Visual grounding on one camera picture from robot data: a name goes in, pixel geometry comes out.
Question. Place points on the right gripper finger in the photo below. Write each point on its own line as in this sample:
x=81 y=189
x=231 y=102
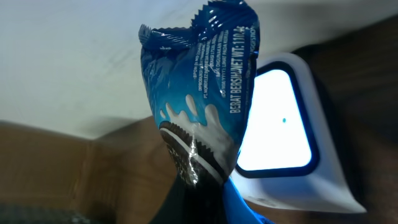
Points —
x=185 y=204

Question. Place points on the blue snack packet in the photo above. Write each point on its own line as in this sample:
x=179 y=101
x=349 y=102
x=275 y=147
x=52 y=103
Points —
x=199 y=82

